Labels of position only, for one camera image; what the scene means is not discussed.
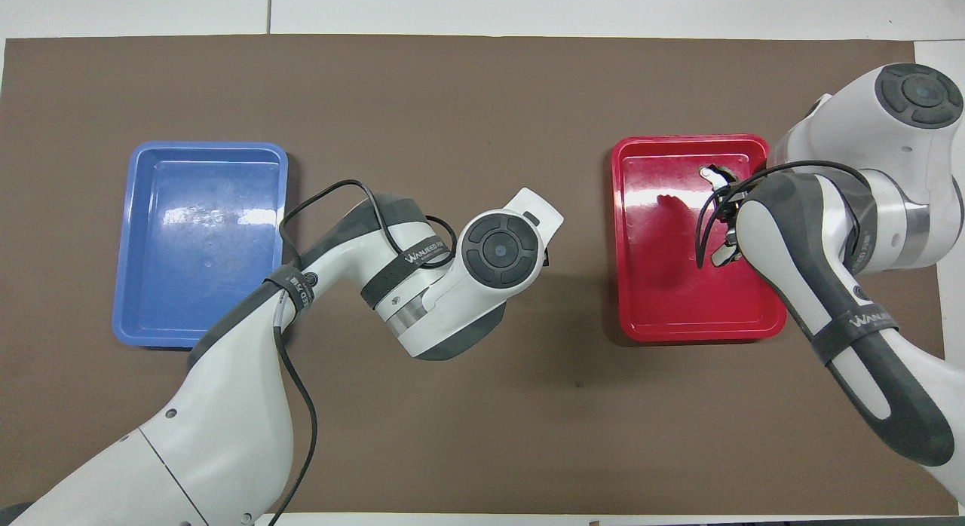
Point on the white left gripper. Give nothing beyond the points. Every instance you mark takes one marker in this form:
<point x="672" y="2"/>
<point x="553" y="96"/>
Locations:
<point x="539" y="213"/>

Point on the curved brake shoe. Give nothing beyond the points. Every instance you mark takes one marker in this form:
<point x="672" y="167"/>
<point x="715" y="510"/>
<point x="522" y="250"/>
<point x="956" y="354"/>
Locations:
<point x="709" y="173"/>

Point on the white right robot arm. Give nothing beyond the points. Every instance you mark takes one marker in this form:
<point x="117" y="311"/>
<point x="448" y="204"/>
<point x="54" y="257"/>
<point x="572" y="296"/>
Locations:
<point x="791" y="247"/>

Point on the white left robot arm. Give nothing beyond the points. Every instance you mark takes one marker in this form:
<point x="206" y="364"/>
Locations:
<point x="226" y="420"/>

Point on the red plastic tray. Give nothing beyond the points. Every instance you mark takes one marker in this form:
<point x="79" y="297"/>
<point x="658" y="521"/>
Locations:
<point x="656" y="285"/>

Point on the brown table mat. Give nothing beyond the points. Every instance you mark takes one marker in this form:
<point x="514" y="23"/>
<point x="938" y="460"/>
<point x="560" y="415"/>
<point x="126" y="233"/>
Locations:
<point x="452" y="435"/>

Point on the blue plastic tray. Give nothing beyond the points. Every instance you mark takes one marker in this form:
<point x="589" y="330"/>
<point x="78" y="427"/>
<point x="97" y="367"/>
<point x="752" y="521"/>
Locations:
<point x="196" y="232"/>

